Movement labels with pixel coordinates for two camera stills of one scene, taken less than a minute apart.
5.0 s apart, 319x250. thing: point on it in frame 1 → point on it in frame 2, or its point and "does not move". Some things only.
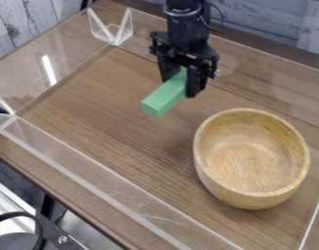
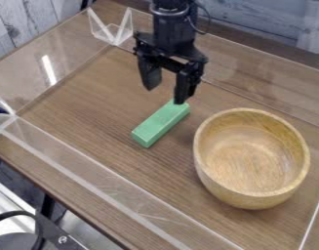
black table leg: (46, 206) does not move
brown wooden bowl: (251, 156) does not move
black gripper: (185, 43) → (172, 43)
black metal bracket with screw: (57, 238) does not move
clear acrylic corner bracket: (111, 33) does not move
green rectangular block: (167, 95) → (160, 122)
